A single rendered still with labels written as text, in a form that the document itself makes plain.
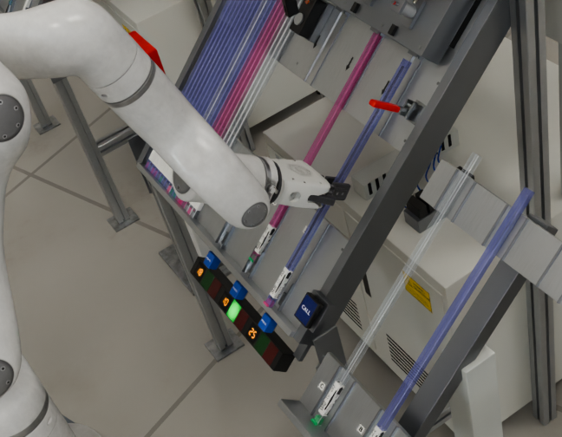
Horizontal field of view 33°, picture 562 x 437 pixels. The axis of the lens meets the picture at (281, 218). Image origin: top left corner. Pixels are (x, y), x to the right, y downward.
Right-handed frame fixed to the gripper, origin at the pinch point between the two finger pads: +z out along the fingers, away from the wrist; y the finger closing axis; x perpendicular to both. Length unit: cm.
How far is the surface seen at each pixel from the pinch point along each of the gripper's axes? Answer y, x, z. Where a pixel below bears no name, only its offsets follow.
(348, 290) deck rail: -10.0, 14.8, 2.8
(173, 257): 103, 77, 47
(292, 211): 8.7, 9.5, 0.6
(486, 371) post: -40.0, 10.3, 6.7
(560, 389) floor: -9, 45, 90
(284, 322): -5.4, 24.9, -4.0
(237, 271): 11.8, 25.0, -4.2
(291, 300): -2.3, 22.2, -1.5
